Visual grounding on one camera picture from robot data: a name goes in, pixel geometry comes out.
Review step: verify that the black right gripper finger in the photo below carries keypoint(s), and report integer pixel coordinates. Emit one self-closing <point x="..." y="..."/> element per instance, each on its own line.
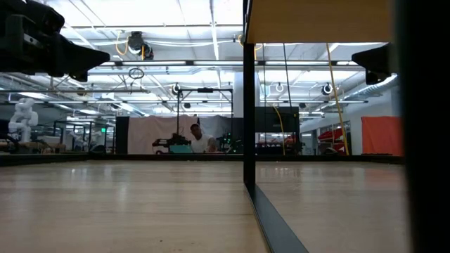
<point x="379" y="59"/>

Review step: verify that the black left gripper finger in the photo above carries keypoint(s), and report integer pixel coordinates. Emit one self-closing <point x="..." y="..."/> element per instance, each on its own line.
<point x="81" y="59"/>

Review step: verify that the black background robot arm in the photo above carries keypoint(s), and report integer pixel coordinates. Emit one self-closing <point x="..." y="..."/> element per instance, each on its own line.
<point x="172" y="141"/>

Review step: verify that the orange fabric panel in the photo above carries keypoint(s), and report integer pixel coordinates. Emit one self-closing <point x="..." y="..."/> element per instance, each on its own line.
<point x="383" y="135"/>

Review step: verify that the red storage rack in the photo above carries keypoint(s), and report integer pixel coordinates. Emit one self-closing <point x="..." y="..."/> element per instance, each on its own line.
<point x="328" y="135"/>

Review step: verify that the white robot figure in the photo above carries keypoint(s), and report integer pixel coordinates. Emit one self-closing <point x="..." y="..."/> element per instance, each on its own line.
<point x="22" y="116"/>

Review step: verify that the black vertical bar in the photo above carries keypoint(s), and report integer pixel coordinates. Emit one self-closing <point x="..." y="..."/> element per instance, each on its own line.
<point x="429" y="140"/>

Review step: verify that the black upright panel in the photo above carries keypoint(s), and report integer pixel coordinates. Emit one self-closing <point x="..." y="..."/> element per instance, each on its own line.
<point x="122" y="135"/>

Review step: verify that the pale fabric curtain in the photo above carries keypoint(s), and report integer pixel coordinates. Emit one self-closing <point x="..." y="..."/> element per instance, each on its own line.
<point x="151" y="133"/>

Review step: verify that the black monitor screen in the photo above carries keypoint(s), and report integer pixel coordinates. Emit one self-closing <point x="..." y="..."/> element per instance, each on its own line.
<point x="267" y="119"/>

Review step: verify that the teal container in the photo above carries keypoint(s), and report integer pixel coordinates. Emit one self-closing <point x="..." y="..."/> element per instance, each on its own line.
<point x="181" y="149"/>

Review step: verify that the person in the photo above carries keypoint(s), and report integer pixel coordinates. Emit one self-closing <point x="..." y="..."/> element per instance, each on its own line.
<point x="201" y="140"/>

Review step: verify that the black aluminium table frame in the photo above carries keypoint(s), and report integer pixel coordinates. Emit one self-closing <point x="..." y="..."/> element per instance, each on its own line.
<point x="105" y="158"/>

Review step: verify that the black divider frame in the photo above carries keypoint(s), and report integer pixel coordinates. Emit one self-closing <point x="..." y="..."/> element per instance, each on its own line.
<point x="249" y="105"/>

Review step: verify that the black rig frame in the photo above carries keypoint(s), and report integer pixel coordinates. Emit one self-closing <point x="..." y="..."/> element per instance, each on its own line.
<point x="205" y="90"/>

